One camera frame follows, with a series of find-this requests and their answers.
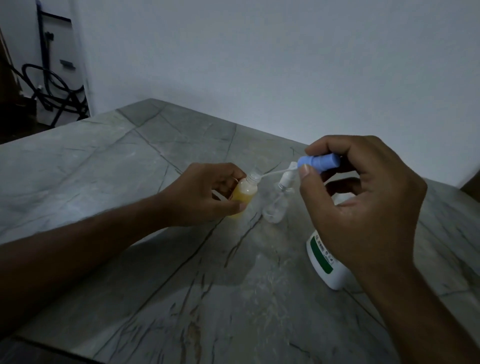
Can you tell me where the person's left hand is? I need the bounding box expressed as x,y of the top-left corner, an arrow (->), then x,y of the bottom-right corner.
157,162 -> 248,229

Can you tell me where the person's right hand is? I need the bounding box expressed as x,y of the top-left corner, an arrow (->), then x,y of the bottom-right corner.
298,134 -> 428,280

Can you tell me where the small clear bottle red label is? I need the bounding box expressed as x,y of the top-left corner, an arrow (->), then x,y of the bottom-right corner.
228,170 -> 262,219

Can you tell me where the large white bottle green pump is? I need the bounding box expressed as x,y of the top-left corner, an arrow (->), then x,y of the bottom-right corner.
306,189 -> 359,292

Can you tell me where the small clear bottle white cap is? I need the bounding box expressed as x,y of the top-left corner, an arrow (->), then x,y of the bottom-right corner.
261,161 -> 299,225

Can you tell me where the blue spray cap with tube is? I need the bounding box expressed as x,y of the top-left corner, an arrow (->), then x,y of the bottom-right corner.
258,152 -> 341,179

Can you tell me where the person's left forearm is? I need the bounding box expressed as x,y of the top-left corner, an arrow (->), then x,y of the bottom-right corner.
0,191 -> 170,338

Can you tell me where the brown wooden door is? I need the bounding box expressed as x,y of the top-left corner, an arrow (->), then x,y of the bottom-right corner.
460,170 -> 480,203

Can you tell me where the black coiled hose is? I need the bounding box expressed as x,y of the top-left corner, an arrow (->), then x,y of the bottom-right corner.
11,63 -> 91,128

